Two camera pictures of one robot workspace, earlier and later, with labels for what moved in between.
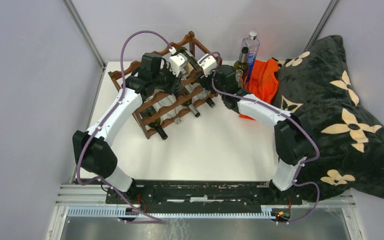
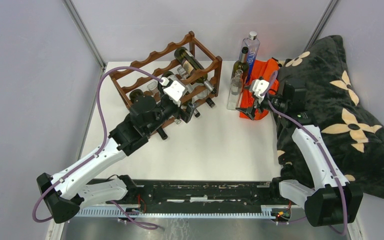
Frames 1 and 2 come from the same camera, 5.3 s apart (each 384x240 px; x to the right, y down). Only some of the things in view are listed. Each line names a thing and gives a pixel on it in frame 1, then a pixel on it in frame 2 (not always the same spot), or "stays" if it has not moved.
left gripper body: (169, 82) -> (168, 109)
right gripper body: (207, 82) -> (278, 103)
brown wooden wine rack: (169, 84) stays
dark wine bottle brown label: (193, 65) stays
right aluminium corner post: (321, 23) stays
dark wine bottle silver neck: (242, 64) stays
